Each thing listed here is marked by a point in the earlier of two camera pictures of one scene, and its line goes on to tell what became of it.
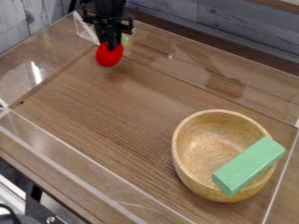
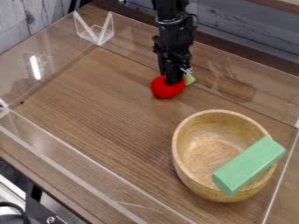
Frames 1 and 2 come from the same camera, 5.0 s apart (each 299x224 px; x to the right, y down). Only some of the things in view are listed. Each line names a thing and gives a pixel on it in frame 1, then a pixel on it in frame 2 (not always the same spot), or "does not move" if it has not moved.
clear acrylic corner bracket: x=84 y=31 does not move
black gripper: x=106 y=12 -> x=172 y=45
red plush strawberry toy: x=108 y=57 -> x=164 y=90
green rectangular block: x=240 y=170 does not move
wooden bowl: x=209 y=141 does not move
